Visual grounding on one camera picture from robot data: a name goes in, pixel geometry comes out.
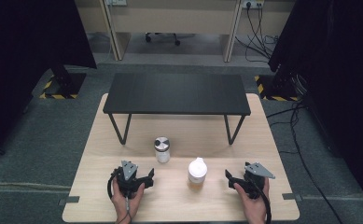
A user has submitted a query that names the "hand-held gripper cable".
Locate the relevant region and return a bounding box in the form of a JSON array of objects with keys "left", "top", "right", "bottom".
[
  {"left": 249, "top": 178, "right": 272, "bottom": 224},
  {"left": 106, "top": 167, "right": 133, "bottom": 224}
]

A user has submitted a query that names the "left hand-held gripper cable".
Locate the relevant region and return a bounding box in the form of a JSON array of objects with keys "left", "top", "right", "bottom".
[{"left": 106, "top": 167, "right": 133, "bottom": 224}]

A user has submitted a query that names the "glass shaker with silver lid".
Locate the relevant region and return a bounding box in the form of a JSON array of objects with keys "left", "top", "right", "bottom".
[{"left": 153, "top": 136, "right": 172, "bottom": 164}]

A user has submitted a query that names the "right hand-held gripper cable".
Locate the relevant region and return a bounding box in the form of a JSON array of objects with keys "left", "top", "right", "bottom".
[{"left": 249, "top": 178, "right": 272, "bottom": 224}]

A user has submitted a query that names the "office chair base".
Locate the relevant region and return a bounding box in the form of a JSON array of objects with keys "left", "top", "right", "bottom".
[{"left": 144, "top": 32, "right": 182, "bottom": 48}]

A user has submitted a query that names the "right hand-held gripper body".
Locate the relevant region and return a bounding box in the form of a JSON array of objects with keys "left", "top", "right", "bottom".
[{"left": 243, "top": 161, "right": 276, "bottom": 200}]

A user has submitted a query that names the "person's right hand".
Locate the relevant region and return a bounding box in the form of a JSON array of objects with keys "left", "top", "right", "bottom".
[{"left": 233, "top": 177, "right": 271, "bottom": 217}]

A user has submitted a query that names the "black shelf with metal legs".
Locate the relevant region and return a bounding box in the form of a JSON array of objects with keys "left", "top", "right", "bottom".
[{"left": 102, "top": 72, "right": 252, "bottom": 147}]

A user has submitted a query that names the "beige office desk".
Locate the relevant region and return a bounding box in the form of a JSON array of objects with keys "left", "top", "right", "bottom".
[{"left": 74, "top": 0, "right": 296, "bottom": 63}]

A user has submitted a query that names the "black power cable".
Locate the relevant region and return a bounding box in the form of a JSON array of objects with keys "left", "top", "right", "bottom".
[
  {"left": 256, "top": 3, "right": 280, "bottom": 60},
  {"left": 234, "top": 2, "right": 272, "bottom": 63}
]

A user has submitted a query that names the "amber bottle with white cap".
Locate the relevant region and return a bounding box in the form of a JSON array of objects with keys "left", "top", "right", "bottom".
[{"left": 187, "top": 157, "right": 209, "bottom": 191}]

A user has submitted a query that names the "grey tape piece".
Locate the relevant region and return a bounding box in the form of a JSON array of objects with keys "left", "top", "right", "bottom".
[
  {"left": 58, "top": 195, "right": 81, "bottom": 206},
  {"left": 282, "top": 192, "right": 303, "bottom": 202}
]

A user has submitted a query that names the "black curtain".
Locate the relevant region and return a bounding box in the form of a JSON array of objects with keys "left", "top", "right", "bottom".
[
  {"left": 267, "top": 0, "right": 363, "bottom": 216},
  {"left": 0, "top": 0, "right": 98, "bottom": 161}
]

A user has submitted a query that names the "black floor cable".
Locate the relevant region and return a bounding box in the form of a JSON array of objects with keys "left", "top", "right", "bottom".
[{"left": 265, "top": 101, "right": 345, "bottom": 224}]

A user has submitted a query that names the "person's left hand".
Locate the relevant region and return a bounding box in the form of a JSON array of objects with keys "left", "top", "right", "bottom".
[{"left": 110, "top": 178, "right": 147, "bottom": 217}]

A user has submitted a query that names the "black stand base hazard tape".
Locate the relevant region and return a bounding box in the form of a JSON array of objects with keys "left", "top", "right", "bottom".
[
  {"left": 253, "top": 74, "right": 300, "bottom": 103},
  {"left": 38, "top": 64, "right": 88, "bottom": 101}
]

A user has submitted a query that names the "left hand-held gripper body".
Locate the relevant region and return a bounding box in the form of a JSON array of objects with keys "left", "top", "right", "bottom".
[{"left": 112, "top": 160, "right": 140, "bottom": 198}]

